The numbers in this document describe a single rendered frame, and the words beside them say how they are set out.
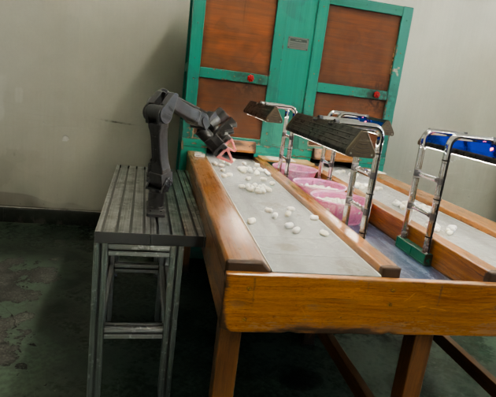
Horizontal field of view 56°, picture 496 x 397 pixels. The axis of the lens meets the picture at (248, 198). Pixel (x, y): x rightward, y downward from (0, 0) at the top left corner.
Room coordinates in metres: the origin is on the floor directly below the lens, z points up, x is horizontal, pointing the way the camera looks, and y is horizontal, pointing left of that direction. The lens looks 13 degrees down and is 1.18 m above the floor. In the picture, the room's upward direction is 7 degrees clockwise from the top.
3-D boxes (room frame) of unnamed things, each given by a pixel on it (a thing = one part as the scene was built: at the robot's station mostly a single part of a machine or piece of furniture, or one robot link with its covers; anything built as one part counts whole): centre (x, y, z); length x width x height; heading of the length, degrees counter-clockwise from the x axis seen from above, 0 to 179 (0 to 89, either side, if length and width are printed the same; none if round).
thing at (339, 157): (3.01, -0.53, 0.83); 0.30 x 0.06 x 0.07; 102
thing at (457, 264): (2.12, -0.53, 0.71); 1.81 x 0.05 x 0.11; 12
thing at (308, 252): (2.01, -0.04, 0.73); 1.81 x 0.30 x 0.02; 12
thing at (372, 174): (1.52, -0.29, 0.90); 0.20 x 0.19 x 0.45; 12
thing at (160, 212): (1.77, 0.36, 0.71); 0.20 x 0.07 x 0.08; 14
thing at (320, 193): (1.97, -0.40, 0.72); 0.27 x 0.27 x 0.10
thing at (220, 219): (1.97, 0.16, 0.67); 1.81 x 0.12 x 0.19; 12
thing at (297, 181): (2.25, -0.34, 0.72); 0.27 x 0.27 x 0.10
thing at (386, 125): (2.57, -0.56, 1.08); 0.62 x 0.08 x 0.07; 12
